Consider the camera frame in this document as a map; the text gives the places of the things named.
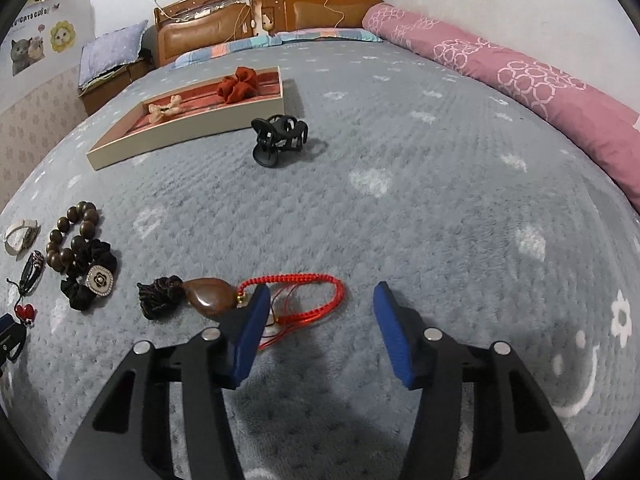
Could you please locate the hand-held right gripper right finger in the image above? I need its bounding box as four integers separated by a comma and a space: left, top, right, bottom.
372, 281, 586, 480

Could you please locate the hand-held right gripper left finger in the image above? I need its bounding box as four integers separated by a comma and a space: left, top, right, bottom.
57, 285, 273, 480

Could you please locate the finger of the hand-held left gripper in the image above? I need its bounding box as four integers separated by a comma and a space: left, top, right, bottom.
0, 314, 27, 366

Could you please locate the brown pendant red cord necklace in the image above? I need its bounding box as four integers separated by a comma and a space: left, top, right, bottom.
182, 274, 347, 352

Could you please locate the black cord bracelet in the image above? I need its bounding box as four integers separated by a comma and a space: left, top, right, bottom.
6, 250, 47, 296

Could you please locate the black scrunchie with flower charm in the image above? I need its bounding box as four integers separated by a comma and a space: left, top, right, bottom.
60, 239, 119, 312

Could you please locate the dark braided hair tie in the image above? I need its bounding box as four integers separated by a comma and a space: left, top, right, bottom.
136, 275, 185, 320

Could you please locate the beige watch band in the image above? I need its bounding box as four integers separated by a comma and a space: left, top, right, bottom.
2, 218, 41, 257

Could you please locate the brown wooden bead bracelet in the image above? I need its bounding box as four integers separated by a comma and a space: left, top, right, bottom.
46, 201, 101, 273

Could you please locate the black claw hair clip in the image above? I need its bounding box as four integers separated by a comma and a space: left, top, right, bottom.
250, 115, 308, 168

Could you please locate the beige jewelry tray red lining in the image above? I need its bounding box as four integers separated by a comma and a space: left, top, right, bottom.
86, 66, 287, 172

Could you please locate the red heart hair accessory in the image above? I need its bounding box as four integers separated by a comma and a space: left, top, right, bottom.
14, 302, 38, 328

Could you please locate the grey fleece blanket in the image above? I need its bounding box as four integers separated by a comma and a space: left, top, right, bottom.
0, 37, 640, 480

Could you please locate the beige bow hair clip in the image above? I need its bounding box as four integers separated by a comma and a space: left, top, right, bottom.
146, 95, 183, 123

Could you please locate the red scrunchie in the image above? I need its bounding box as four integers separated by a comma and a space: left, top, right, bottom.
216, 66, 260, 106

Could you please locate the wooden nightstand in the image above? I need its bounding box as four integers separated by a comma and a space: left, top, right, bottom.
80, 57, 156, 116

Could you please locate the striped pastel pillow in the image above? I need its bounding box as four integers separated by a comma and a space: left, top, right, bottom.
172, 36, 282, 70
275, 27, 383, 46

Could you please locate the pink patterned bolster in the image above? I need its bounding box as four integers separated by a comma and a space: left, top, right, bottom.
361, 2, 640, 211

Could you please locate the lavender dotted pillow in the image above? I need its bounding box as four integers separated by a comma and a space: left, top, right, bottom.
77, 20, 150, 88

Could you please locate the wooden bed headboard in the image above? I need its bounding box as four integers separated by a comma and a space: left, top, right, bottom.
152, 0, 383, 67

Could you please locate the grey cat wall sticker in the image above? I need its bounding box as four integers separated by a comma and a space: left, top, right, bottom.
10, 35, 48, 77

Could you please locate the sunflower cat wall sticker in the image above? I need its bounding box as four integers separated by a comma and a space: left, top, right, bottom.
50, 20, 77, 52

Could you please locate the lettering wall sticker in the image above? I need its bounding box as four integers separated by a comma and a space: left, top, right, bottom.
10, 7, 53, 28

